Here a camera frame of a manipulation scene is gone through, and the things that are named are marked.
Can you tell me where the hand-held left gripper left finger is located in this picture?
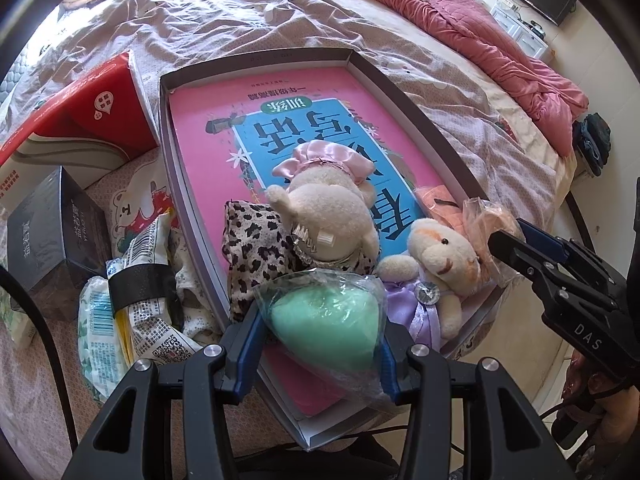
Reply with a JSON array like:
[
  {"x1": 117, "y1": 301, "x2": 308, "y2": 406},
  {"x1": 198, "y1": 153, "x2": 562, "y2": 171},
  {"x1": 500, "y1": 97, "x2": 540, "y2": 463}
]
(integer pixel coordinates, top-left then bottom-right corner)
[{"x1": 62, "y1": 305, "x2": 266, "y2": 480}]

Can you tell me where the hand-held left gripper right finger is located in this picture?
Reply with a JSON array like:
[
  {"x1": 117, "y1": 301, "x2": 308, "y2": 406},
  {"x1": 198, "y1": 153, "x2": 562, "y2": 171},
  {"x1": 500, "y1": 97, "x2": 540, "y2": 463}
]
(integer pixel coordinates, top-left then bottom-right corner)
[{"x1": 380, "y1": 322, "x2": 568, "y2": 480}]

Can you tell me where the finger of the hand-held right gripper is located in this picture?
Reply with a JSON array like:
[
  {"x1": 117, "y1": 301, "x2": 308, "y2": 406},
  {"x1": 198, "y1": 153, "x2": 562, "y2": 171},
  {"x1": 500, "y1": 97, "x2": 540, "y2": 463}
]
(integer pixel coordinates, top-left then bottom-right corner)
[
  {"x1": 487, "y1": 230, "x2": 551, "y2": 286},
  {"x1": 517, "y1": 218, "x2": 576, "y2": 264}
]

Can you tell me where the peach puff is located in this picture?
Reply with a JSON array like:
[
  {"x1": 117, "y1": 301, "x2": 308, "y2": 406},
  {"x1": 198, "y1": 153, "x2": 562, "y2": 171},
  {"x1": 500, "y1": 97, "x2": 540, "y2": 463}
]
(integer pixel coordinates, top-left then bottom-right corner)
[{"x1": 414, "y1": 186, "x2": 523, "y2": 286}]

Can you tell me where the plush bear purple dress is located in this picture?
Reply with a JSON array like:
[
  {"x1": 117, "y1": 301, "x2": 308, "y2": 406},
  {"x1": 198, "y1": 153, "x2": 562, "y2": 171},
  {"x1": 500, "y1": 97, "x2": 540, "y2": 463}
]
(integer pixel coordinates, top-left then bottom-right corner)
[{"x1": 376, "y1": 217, "x2": 483, "y2": 353}]

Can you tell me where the green sponge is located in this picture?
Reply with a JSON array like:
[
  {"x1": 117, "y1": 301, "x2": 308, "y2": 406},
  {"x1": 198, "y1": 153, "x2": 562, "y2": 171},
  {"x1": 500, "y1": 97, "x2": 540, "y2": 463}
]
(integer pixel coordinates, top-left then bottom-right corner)
[{"x1": 252, "y1": 269, "x2": 396, "y2": 408}]

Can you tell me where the yellow white snack packet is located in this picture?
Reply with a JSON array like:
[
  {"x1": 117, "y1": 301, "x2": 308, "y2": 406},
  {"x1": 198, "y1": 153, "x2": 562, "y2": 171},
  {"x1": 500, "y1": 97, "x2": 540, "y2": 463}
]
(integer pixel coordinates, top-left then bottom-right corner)
[{"x1": 107, "y1": 212, "x2": 203, "y2": 368}]

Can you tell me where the leopard print scrunchie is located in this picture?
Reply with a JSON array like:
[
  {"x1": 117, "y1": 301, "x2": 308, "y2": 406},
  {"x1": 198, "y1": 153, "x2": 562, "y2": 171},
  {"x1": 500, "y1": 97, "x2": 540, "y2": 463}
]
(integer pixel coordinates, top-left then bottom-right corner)
[{"x1": 221, "y1": 200, "x2": 376, "y2": 323}]

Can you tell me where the plush bear pink hat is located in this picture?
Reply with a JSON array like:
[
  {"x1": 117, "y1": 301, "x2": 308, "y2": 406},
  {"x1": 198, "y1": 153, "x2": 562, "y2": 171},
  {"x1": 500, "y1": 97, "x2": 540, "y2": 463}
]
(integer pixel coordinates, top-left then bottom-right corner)
[{"x1": 264, "y1": 140, "x2": 382, "y2": 268}]

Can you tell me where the person's right hand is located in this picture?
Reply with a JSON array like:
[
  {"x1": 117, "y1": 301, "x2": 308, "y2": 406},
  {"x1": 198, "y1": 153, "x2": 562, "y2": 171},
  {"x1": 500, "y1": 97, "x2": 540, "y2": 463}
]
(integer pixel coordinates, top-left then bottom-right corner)
[{"x1": 560, "y1": 352, "x2": 640, "y2": 456}]

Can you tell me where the dark bag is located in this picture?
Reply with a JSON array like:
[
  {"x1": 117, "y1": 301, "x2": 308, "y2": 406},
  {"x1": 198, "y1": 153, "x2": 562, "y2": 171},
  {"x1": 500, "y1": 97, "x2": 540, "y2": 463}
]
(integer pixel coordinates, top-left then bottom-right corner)
[{"x1": 572, "y1": 112, "x2": 613, "y2": 178}]

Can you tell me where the pink blue book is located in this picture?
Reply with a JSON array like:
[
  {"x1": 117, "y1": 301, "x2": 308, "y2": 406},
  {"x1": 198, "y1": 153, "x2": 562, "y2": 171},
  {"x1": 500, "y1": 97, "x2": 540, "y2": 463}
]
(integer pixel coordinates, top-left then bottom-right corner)
[{"x1": 167, "y1": 65, "x2": 461, "y2": 418}]

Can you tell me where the white drawer cabinet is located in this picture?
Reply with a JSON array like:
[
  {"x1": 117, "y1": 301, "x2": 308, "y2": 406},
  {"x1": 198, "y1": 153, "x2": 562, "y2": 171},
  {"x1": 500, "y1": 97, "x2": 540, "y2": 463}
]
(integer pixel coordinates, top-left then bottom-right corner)
[{"x1": 490, "y1": 0, "x2": 557, "y2": 59}]

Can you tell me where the lilac floral duvet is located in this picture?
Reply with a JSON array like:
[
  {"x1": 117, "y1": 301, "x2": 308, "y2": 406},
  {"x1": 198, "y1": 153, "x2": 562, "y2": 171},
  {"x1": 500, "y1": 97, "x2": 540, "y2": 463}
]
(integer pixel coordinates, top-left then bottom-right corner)
[{"x1": 0, "y1": 0, "x2": 563, "y2": 480}]

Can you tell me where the black cardboard box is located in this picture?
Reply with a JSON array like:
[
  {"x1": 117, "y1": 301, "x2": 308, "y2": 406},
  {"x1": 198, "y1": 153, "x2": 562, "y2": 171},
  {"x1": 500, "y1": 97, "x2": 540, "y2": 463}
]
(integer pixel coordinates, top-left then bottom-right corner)
[{"x1": 6, "y1": 166, "x2": 113, "y2": 295}]

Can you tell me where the pink quilt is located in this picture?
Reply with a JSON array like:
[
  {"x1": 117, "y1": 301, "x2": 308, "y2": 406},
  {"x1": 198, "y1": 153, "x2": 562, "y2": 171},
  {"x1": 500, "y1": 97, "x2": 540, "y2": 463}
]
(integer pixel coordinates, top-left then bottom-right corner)
[{"x1": 298, "y1": 0, "x2": 590, "y2": 158}]

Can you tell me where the red white tissue box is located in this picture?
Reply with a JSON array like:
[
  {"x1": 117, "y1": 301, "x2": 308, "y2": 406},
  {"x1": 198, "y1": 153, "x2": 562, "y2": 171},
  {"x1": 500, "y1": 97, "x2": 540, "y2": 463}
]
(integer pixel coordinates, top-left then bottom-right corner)
[{"x1": 0, "y1": 50, "x2": 161, "y2": 211}]

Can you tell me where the grey quilted headboard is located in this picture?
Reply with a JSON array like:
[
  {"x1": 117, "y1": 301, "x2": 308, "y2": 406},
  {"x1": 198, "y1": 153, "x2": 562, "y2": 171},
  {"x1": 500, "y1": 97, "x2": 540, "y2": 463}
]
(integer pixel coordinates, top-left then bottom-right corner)
[{"x1": 0, "y1": 35, "x2": 51, "y2": 126}]

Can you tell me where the black cable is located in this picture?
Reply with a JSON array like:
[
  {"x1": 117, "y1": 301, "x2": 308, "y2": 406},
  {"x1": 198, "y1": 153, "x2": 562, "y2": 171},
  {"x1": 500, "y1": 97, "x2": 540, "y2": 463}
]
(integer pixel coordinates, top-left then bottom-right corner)
[{"x1": 0, "y1": 265, "x2": 78, "y2": 446}]

